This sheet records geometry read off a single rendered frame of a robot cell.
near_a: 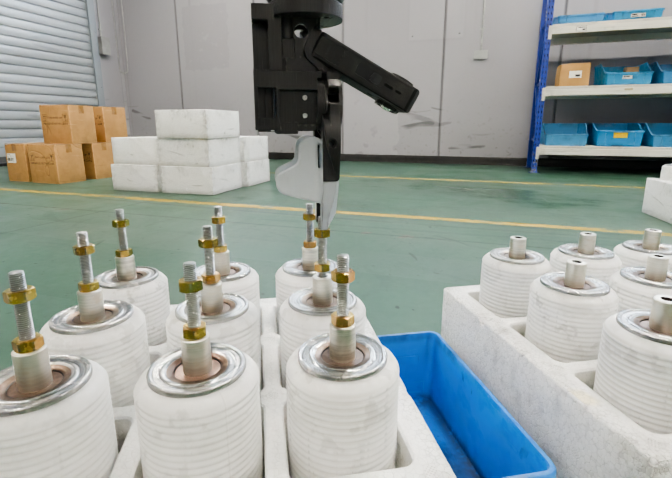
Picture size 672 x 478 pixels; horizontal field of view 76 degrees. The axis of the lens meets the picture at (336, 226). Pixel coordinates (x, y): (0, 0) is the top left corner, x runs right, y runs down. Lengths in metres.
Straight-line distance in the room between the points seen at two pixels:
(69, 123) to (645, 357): 3.91
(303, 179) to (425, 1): 5.15
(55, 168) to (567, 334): 3.75
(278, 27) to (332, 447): 0.36
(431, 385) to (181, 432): 0.49
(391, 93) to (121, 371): 0.38
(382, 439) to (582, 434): 0.22
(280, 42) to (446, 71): 4.96
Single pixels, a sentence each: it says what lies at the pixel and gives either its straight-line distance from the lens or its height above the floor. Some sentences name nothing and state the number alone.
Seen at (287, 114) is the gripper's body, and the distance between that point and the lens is 0.41.
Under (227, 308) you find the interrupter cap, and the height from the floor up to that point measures 0.25.
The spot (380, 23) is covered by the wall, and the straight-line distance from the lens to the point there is 5.58.
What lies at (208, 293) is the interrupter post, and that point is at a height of 0.27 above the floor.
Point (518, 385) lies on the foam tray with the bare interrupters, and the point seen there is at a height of 0.14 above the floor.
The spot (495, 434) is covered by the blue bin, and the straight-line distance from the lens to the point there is 0.60.
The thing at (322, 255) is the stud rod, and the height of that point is 0.31.
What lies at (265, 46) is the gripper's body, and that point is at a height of 0.51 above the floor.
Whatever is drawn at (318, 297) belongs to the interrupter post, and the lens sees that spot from 0.47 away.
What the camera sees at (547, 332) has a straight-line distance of 0.59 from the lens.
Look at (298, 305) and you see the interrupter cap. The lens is 0.47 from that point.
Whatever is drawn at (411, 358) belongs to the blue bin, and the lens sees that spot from 0.73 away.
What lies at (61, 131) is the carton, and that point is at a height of 0.40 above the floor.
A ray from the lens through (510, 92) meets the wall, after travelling 5.32.
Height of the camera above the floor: 0.44
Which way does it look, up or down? 13 degrees down
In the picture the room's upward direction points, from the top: straight up
